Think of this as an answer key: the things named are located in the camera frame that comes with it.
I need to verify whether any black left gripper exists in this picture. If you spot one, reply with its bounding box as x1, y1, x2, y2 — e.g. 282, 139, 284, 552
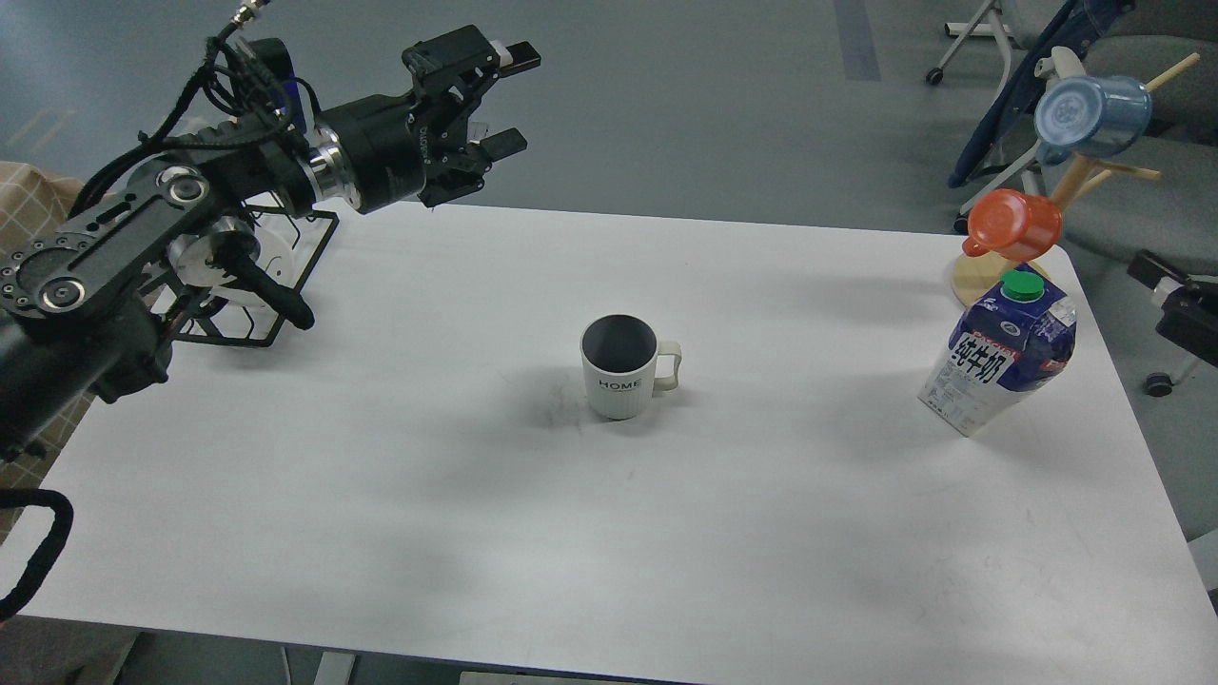
314, 27, 542, 215

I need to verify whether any white ribbed HOME mug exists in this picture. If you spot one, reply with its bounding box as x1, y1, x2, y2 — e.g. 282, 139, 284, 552
580, 314, 683, 421

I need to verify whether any blue white milk carton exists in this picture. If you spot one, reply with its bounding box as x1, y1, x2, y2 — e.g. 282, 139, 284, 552
918, 264, 1077, 438

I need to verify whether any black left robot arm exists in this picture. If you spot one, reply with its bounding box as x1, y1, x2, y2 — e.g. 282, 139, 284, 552
2, 1, 542, 462

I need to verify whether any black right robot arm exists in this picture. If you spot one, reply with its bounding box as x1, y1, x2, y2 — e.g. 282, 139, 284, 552
1127, 250, 1217, 367

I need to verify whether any wooden cup tree stand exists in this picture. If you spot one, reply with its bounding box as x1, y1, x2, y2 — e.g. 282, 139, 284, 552
950, 48, 1205, 307

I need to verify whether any orange plastic cup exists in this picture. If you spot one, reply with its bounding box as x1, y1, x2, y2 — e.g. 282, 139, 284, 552
962, 189, 1063, 262

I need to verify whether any blue plastic cup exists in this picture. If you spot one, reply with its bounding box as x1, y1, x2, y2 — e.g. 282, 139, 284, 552
1034, 76, 1153, 166

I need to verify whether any white round mug on rack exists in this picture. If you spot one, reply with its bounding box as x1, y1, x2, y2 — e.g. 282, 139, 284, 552
171, 216, 297, 308

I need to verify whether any beige checkered cloth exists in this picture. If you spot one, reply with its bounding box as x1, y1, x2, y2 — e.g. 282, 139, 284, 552
0, 160, 106, 542

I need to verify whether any dark blue jacket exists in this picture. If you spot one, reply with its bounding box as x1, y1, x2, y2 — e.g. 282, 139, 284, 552
948, 1, 1138, 189

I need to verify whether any grey office chair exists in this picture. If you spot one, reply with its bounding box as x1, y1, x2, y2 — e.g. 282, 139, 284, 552
928, 0, 1218, 399

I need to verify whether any black wire dish rack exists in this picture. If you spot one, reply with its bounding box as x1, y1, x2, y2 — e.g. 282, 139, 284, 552
141, 205, 340, 349

